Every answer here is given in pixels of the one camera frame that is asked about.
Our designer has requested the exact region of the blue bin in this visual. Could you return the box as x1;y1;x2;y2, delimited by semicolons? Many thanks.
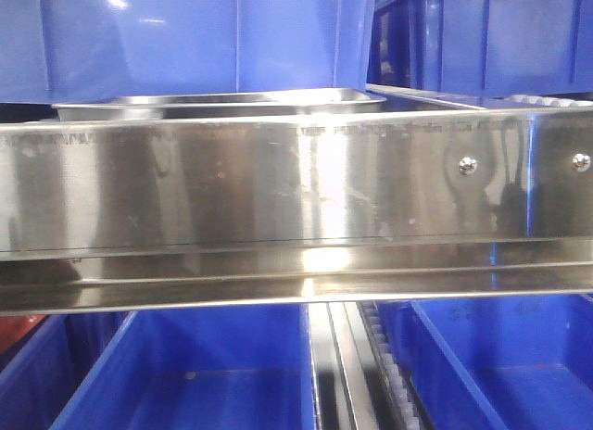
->
1;311;127;429
54;304;315;429
367;0;592;97
1;0;375;104
377;295;592;429

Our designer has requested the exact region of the silver steel tray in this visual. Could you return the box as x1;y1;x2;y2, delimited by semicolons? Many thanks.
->
52;87;386;121

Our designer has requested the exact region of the lower blue bin centre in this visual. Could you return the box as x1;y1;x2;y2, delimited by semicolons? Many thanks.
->
54;304;315;429

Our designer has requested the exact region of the lower blue bin right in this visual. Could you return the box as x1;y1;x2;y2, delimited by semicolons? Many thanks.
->
377;295;592;429

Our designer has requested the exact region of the lower blue bin left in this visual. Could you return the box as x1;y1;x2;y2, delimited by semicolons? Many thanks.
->
1;311;127;429

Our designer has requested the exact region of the rail screw right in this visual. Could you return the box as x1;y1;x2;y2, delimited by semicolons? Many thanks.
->
572;153;592;173

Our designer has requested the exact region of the upper blue bin right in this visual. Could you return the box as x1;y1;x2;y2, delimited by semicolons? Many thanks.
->
367;0;592;97

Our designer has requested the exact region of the white roller track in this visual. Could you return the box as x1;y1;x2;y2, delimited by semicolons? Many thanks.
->
358;301;423;430

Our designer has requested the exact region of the upper blue bin centre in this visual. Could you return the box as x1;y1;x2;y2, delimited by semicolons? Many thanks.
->
1;0;375;104

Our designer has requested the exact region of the rail screw left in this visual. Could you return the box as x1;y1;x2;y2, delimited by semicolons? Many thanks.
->
458;156;478;175

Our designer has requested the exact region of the stainless steel shelf rail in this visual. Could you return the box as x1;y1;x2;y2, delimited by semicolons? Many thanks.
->
1;107;592;315

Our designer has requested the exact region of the rail screw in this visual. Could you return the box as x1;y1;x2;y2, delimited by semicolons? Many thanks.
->
572;153;592;173
458;156;478;175

